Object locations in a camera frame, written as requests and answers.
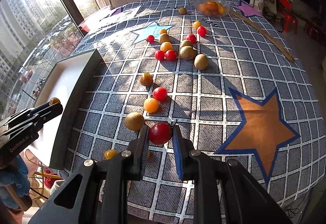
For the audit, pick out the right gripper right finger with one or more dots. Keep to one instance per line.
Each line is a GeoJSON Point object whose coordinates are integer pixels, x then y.
{"type": "Point", "coordinates": [193, 165]}

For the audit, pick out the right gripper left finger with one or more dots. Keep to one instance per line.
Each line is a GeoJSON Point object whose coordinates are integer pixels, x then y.
{"type": "Point", "coordinates": [128, 165]}

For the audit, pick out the red cherry tomato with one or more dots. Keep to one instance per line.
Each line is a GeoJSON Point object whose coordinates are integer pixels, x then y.
{"type": "Point", "coordinates": [201, 31]}
{"type": "Point", "coordinates": [159, 94]}
{"type": "Point", "coordinates": [159, 55]}
{"type": "Point", "coordinates": [192, 38]}
{"type": "Point", "coordinates": [160, 133]}
{"type": "Point", "coordinates": [171, 55]}
{"type": "Point", "coordinates": [150, 39]}

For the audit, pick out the dark orange tomato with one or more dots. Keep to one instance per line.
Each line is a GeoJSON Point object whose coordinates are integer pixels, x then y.
{"type": "Point", "coordinates": [146, 79]}
{"type": "Point", "coordinates": [54, 101]}

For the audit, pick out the brown longan fruit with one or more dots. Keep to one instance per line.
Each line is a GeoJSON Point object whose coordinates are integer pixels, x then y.
{"type": "Point", "coordinates": [182, 10]}
{"type": "Point", "coordinates": [164, 38]}
{"type": "Point", "coordinates": [134, 121]}
{"type": "Point", "coordinates": [201, 62]}
{"type": "Point", "coordinates": [187, 52]}
{"type": "Point", "coordinates": [186, 43]}

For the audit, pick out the yellow cherry tomato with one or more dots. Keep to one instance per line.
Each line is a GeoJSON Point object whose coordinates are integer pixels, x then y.
{"type": "Point", "coordinates": [149, 154]}
{"type": "Point", "coordinates": [162, 31]}
{"type": "Point", "coordinates": [109, 154]}
{"type": "Point", "coordinates": [196, 25]}

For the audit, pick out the orange cherry tomato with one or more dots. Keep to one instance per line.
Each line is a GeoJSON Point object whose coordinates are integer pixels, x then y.
{"type": "Point", "coordinates": [166, 46]}
{"type": "Point", "coordinates": [151, 105]}

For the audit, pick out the white tray black rim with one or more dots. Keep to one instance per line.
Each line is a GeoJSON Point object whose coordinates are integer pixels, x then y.
{"type": "Point", "coordinates": [67, 81]}

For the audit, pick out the grid patterned tablecloth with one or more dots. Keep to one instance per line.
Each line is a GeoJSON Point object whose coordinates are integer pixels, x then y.
{"type": "Point", "coordinates": [200, 101]}

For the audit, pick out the pink plastic basin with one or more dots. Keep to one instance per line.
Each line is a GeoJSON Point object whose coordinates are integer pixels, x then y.
{"type": "Point", "coordinates": [85, 25]}

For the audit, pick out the clear glass fruit bowl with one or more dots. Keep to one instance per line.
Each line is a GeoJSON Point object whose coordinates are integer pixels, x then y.
{"type": "Point", "coordinates": [212, 8]}

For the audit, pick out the red plastic stool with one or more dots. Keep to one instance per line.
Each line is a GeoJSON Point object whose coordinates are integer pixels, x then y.
{"type": "Point", "coordinates": [285, 8]}

